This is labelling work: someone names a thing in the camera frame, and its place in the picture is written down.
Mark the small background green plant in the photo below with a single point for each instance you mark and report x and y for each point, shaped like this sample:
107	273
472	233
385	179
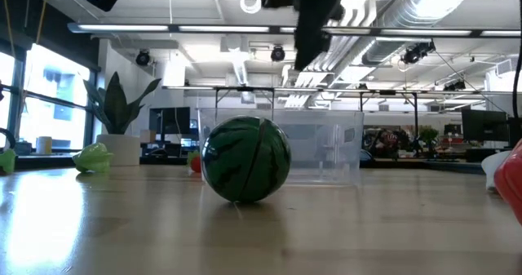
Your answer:
429	134

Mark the long ceiling light bar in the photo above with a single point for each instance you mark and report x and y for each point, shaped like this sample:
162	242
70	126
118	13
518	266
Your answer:
220	29

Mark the green leafy plant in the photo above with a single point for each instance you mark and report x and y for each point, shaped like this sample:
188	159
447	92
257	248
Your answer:
116	107

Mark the white plant pot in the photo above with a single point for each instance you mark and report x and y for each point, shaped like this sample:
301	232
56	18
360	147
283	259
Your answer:
118	150

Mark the red toy bell pepper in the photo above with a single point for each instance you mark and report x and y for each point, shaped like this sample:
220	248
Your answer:
511	181

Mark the red toy strawberry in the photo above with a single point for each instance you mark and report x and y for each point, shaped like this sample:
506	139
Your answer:
196	164

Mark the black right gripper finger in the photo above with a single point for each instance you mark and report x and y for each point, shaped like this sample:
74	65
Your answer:
312	34

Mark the black ceiling track light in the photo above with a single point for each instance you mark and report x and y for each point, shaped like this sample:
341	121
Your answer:
416	52

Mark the silver ventilation duct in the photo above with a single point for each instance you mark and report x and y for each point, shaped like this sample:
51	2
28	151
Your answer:
408	14

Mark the black ceiling spotlight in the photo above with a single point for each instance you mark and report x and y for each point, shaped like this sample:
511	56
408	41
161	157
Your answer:
277	53
143	58

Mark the black aluminium table frame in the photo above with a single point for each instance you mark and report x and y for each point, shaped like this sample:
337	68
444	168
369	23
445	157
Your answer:
163	161

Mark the clear plastic tupperware container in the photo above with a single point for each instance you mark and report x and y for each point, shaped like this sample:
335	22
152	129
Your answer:
326	144

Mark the green striped toy watermelon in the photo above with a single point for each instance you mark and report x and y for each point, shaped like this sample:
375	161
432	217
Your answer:
244	158

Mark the black desk monitor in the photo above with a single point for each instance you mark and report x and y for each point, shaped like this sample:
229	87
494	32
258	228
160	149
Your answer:
484	125
169	121

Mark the light green toy fruit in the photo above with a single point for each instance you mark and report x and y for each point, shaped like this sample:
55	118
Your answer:
7	161
94	158

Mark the white cup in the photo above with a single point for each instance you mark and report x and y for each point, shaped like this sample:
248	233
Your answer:
43	145

